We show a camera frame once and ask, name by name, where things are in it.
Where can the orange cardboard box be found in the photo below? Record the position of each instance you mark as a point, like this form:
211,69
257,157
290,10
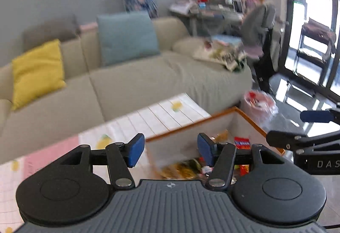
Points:
175,142

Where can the grey checked pillow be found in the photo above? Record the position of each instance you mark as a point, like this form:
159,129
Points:
50,32

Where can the pile of magazines on sofa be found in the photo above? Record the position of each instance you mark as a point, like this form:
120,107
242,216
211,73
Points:
217,56

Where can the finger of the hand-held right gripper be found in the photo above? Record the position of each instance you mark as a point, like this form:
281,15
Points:
314,116
287,138

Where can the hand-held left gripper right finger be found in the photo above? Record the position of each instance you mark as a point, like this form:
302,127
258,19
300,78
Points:
205,149

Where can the teal pillow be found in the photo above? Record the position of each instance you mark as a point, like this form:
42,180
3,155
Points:
127,36

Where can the black garment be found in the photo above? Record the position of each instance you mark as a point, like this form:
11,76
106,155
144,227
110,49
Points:
265,63

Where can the metal rack with brown cloth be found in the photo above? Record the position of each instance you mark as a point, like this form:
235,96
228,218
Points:
317,36

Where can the stack of books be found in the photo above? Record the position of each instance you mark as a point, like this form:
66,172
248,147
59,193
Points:
228,42

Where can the white desk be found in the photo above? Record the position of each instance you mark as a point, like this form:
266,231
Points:
212,11

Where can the blue figure printed pillow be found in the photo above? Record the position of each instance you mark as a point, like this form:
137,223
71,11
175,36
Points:
139,2

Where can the beige fabric sofa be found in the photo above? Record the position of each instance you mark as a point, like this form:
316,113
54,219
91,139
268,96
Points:
132,84

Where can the golden twisted snack packet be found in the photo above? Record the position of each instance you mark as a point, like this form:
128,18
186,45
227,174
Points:
180,169

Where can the grey office chair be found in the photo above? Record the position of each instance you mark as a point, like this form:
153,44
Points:
259,20

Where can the red white plastic bag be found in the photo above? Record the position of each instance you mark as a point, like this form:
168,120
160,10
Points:
259,108

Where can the pink cushion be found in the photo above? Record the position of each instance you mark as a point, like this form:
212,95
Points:
89,28

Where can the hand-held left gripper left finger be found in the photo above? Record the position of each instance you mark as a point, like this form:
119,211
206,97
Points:
135,150

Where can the yellow pillow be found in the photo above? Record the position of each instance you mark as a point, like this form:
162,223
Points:
37,73

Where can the red snack packet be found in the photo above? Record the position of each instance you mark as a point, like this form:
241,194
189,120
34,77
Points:
242,143

